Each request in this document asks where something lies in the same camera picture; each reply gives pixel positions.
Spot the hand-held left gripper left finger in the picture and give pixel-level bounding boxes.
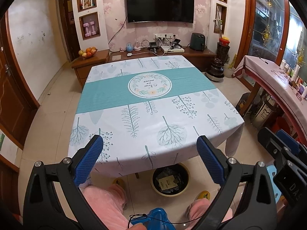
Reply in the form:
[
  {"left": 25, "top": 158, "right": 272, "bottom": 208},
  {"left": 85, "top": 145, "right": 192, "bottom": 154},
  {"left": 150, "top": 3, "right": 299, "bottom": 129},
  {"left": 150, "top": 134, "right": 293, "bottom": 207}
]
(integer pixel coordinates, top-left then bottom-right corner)
[{"left": 23, "top": 135, "right": 104, "bottom": 230}]

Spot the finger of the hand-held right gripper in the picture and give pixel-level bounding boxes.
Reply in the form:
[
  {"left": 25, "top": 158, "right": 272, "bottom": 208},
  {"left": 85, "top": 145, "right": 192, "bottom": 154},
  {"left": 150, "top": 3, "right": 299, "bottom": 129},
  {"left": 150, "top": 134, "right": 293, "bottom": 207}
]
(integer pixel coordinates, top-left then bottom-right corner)
[
  {"left": 258, "top": 127, "right": 286, "bottom": 164},
  {"left": 276, "top": 129, "right": 307, "bottom": 170}
]

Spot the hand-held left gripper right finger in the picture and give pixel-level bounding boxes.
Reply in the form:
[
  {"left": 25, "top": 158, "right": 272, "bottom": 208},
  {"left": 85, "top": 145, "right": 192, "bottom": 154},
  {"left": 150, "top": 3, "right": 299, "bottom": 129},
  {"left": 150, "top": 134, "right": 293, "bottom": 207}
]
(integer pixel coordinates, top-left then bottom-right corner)
[{"left": 192, "top": 135, "right": 277, "bottom": 230}]

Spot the beige round trash bin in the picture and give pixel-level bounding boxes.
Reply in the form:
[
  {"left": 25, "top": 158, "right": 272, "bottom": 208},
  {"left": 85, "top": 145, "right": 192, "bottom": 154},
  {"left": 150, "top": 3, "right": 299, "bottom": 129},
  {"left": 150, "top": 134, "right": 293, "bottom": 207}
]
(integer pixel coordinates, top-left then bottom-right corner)
[{"left": 151, "top": 162, "right": 190, "bottom": 198}]

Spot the light blue plastic stool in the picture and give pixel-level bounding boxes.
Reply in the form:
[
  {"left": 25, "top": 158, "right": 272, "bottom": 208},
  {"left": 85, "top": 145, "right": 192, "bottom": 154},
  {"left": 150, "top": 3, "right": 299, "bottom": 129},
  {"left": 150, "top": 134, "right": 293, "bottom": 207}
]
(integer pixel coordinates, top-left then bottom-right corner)
[{"left": 266, "top": 165, "right": 279, "bottom": 187}]

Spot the stainless steel pot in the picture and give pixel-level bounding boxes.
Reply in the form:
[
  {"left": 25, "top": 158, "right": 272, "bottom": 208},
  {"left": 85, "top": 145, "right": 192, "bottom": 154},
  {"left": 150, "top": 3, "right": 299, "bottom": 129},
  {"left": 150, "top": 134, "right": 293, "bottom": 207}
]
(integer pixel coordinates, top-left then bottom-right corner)
[{"left": 251, "top": 96, "right": 276, "bottom": 128}]

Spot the person's right leg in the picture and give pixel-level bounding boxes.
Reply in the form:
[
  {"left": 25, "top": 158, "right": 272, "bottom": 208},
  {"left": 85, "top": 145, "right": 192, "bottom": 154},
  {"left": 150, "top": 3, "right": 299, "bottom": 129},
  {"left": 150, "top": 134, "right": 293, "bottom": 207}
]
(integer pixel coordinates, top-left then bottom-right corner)
[{"left": 187, "top": 199, "right": 233, "bottom": 228}]

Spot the yellow and green cardboard box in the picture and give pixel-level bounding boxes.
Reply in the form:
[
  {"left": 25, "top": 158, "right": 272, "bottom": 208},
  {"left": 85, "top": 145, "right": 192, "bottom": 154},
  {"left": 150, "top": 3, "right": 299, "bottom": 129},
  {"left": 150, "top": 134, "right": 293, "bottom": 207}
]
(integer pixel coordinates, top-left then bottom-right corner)
[{"left": 156, "top": 175, "right": 174, "bottom": 190}]

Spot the wooden side table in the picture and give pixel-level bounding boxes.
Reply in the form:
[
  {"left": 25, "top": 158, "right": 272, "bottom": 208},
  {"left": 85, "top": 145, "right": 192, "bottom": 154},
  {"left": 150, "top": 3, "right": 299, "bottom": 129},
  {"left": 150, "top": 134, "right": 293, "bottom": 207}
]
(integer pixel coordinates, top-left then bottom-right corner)
[{"left": 249, "top": 77, "right": 307, "bottom": 149}]

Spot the side table with white cloth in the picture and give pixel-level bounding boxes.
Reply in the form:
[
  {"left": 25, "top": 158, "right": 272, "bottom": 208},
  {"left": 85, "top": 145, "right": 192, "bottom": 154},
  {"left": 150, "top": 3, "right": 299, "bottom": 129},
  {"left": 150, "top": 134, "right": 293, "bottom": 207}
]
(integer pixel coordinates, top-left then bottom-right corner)
[{"left": 231, "top": 55, "right": 307, "bottom": 146}]

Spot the row of small bottles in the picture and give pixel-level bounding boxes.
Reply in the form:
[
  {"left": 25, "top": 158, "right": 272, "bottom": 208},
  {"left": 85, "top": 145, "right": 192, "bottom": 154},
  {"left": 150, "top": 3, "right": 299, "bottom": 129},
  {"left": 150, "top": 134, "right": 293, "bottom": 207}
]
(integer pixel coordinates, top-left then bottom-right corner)
[{"left": 279, "top": 51, "right": 307, "bottom": 100}]

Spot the leaf print tablecloth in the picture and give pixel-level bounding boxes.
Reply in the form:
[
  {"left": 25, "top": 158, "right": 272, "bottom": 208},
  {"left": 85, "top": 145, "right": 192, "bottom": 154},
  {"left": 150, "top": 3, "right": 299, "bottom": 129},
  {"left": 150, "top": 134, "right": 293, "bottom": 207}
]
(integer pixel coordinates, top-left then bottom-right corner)
[{"left": 68, "top": 55, "right": 245, "bottom": 188}]

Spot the white bucket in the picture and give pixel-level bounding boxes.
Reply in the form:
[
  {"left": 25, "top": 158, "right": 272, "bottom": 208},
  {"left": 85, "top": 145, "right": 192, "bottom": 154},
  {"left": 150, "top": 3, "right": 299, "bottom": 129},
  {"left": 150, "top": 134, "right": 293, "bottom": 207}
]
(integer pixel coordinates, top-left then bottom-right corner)
[{"left": 224, "top": 66, "right": 237, "bottom": 78}]

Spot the metal basin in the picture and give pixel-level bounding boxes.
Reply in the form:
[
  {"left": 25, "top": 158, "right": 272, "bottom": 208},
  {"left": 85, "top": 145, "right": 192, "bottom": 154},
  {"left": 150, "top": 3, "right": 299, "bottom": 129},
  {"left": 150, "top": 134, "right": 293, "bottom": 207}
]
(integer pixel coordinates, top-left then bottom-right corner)
[{"left": 207, "top": 71, "right": 224, "bottom": 82}]

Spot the dark ceramic jar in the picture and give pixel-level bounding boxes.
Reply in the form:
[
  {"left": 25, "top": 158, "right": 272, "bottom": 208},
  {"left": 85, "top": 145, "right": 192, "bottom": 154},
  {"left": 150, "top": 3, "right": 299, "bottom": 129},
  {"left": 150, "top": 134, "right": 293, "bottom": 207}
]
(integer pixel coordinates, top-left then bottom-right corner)
[{"left": 211, "top": 58, "right": 224, "bottom": 77}]

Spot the low wooden side cabinet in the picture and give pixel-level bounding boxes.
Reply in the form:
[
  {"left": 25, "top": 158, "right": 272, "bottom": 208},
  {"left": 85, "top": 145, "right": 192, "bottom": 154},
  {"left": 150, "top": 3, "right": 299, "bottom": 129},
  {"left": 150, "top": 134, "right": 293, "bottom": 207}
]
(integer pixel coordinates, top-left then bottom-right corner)
[{"left": 71, "top": 50, "right": 110, "bottom": 87}]

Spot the wooden television cabinet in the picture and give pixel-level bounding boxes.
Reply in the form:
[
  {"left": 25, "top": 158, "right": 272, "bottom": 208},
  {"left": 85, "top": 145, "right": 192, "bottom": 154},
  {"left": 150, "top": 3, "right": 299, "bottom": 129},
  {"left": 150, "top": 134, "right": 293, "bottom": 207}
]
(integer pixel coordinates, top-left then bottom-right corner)
[{"left": 108, "top": 48, "right": 216, "bottom": 72}]

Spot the fruit bowl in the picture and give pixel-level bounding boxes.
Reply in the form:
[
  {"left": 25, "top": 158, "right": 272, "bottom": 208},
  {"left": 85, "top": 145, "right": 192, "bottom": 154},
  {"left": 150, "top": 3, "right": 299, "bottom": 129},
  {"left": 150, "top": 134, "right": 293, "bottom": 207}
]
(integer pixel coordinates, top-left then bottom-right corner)
[{"left": 79, "top": 47, "right": 97, "bottom": 59}]

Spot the white set-top box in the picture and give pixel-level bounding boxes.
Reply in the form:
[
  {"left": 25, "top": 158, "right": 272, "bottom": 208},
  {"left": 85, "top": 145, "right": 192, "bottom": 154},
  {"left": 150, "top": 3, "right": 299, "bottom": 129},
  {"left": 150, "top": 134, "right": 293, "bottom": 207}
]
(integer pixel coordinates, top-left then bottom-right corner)
[{"left": 161, "top": 45, "right": 185, "bottom": 53}]

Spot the dark green air fryer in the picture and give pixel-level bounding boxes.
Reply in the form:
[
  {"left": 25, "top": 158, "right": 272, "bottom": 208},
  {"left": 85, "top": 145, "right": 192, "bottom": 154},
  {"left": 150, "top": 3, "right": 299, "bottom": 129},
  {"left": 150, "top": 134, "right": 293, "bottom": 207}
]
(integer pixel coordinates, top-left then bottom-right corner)
[{"left": 191, "top": 32, "right": 206, "bottom": 51}]

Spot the wooden glass cabinet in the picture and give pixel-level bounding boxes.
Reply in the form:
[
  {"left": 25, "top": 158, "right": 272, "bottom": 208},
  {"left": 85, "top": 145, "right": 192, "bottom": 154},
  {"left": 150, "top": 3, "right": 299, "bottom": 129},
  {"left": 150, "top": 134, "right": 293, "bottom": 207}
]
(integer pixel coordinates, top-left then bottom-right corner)
[{"left": 237, "top": 0, "right": 307, "bottom": 65}]

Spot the dark wooden inner door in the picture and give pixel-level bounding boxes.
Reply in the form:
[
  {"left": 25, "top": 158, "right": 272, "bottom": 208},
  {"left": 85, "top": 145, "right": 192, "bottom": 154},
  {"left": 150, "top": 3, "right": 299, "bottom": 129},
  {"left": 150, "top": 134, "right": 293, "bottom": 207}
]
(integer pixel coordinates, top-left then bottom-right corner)
[{"left": 59, "top": 0, "right": 81, "bottom": 61}]

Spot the black flat screen television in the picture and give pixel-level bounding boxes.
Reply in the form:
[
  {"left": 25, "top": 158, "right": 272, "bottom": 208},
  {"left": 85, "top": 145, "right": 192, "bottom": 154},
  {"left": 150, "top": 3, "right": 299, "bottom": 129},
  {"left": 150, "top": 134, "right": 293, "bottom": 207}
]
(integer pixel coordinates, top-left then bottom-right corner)
[{"left": 125, "top": 0, "right": 195, "bottom": 24}]

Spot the black television cable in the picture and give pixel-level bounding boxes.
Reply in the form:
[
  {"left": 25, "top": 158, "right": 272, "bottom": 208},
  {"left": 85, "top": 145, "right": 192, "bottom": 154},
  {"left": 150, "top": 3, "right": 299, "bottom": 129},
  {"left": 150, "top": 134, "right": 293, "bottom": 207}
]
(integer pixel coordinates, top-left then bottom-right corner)
[{"left": 108, "top": 16, "right": 127, "bottom": 51}]

